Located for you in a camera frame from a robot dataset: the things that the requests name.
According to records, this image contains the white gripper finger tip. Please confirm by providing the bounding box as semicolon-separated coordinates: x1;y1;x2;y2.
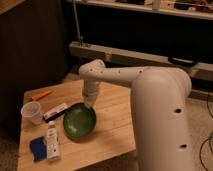
84;99;95;108

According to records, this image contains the green ceramic bowl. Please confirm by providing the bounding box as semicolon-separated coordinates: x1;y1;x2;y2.
63;103;96;141

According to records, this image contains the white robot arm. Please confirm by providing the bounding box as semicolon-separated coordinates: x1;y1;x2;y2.
79;59;195;171

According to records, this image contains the white wooden shelf beam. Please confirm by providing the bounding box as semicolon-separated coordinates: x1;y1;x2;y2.
69;41;213;81

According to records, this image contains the black white red box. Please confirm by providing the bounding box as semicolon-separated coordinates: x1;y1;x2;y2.
43;103;68;123

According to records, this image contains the small wooden table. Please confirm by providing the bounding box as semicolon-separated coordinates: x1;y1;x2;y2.
17;83;135;171

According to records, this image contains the metal stand pole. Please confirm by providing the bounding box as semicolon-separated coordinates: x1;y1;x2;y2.
72;0;88;73

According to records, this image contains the orange marker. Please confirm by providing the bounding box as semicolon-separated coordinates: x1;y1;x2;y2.
31;90;53;101

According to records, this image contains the translucent plastic cup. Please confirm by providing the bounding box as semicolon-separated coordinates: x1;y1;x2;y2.
21;101;43;125

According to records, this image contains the white tube bottle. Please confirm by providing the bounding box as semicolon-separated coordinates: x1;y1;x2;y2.
46;121;61;162

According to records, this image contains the blue folded cloth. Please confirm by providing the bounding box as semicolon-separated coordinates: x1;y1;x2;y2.
29;137;47;162

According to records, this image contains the black handle on shelf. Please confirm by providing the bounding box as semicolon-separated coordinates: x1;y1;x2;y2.
168;57;198;67

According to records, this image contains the black floor cable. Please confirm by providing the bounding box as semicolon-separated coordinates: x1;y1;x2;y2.
199;96;213;164

